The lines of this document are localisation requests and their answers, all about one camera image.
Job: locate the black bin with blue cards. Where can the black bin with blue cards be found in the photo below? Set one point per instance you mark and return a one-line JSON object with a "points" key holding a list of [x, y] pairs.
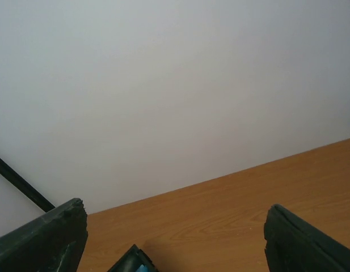
{"points": [[134, 260]]}

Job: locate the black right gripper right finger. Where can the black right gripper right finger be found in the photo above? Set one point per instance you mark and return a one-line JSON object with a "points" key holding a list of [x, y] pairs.
{"points": [[293, 244]]}

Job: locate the black frame post left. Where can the black frame post left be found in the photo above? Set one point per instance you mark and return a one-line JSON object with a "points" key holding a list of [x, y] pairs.
{"points": [[24, 187]]}

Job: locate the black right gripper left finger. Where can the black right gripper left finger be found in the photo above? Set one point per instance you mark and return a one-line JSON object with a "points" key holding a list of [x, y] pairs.
{"points": [[54, 241]]}

